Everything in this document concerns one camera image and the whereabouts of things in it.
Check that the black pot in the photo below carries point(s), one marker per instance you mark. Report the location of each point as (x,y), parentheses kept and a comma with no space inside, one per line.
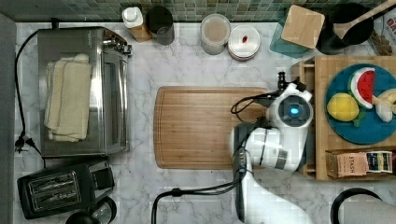
(329,43)

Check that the black round appliance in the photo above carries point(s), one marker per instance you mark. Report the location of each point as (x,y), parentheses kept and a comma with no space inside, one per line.
(104,212)

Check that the snack bag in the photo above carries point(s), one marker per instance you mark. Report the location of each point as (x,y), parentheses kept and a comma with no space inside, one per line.
(383,37)

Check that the colourful tea packet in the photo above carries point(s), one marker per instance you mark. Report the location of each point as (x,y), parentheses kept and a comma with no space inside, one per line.
(379,161)

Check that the Stash tea box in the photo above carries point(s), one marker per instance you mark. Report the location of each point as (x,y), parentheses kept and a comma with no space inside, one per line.
(347,164)

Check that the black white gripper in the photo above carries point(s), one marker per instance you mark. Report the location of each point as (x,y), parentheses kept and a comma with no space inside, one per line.
(282,83)

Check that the white cap bottle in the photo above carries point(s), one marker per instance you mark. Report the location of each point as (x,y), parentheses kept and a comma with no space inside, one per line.
(133,20)

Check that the teal container wooden lid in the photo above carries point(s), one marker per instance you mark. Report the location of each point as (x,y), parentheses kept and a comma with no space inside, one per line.
(297,32)

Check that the clear jar beige contents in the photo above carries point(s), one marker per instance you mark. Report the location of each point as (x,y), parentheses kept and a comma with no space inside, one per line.
(215,31)

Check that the dark glass jar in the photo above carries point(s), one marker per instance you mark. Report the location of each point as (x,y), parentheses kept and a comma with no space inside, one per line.
(160,23)

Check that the wooden organizer cabinet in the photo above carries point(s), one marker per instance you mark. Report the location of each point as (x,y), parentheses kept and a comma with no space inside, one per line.
(326,68)

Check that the stainless toaster oven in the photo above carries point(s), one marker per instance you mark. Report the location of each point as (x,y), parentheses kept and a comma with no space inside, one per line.
(108,52)

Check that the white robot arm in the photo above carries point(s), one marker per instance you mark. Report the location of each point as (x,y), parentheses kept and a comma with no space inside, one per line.
(277,141)

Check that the toy garlic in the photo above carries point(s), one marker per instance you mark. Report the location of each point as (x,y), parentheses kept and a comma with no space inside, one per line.
(385,104)

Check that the beige folded towel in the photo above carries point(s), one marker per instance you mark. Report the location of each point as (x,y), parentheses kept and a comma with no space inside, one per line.
(68,98)

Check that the bamboo cutting board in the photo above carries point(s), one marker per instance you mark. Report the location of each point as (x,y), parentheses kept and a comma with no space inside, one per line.
(192,125)

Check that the toy watermelon slice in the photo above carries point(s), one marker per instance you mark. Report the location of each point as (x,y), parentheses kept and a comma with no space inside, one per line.
(361,86)

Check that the black toaster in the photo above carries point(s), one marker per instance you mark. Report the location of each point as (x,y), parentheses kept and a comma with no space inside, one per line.
(60,189)

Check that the blue plate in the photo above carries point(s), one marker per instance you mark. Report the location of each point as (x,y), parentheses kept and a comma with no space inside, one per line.
(372,128)

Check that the toy lemon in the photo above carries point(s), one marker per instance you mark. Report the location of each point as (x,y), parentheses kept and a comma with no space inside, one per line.
(343,107)

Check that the wooden spoon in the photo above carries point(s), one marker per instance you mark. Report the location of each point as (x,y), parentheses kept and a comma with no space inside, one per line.
(341,29)

